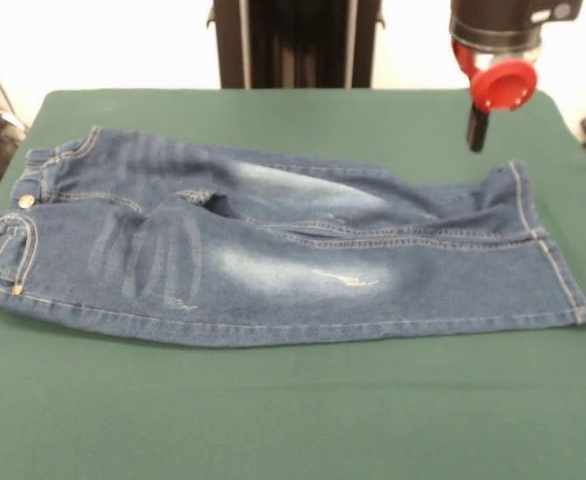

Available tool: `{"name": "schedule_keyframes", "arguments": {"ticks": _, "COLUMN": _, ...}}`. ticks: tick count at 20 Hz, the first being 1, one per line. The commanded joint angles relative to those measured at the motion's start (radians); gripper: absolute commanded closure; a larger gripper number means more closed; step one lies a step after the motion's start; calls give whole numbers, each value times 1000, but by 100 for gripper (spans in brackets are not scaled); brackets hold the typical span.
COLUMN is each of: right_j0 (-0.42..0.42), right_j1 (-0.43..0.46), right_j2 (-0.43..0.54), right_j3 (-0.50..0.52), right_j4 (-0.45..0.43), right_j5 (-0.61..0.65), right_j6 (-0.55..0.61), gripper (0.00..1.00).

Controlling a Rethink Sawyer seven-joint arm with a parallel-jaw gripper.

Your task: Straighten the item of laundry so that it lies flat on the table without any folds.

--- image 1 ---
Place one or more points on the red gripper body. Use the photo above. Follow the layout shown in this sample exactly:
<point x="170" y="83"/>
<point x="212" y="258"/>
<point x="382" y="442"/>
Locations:
<point x="503" y="85"/>

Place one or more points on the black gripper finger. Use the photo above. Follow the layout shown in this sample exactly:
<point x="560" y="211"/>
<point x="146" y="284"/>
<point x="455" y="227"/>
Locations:
<point x="477" y="127"/>

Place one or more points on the blue denim jeans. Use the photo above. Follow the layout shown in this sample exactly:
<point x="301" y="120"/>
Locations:
<point x="273" y="265"/>

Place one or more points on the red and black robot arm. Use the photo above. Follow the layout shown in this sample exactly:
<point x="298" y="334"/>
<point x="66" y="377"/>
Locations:
<point x="503" y="25"/>

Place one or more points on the dark green table cloth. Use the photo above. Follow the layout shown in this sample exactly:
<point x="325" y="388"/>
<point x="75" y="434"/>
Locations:
<point x="223" y="425"/>

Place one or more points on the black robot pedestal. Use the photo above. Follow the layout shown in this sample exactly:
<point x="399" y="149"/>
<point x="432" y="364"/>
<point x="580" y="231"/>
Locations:
<point x="298" y="45"/>

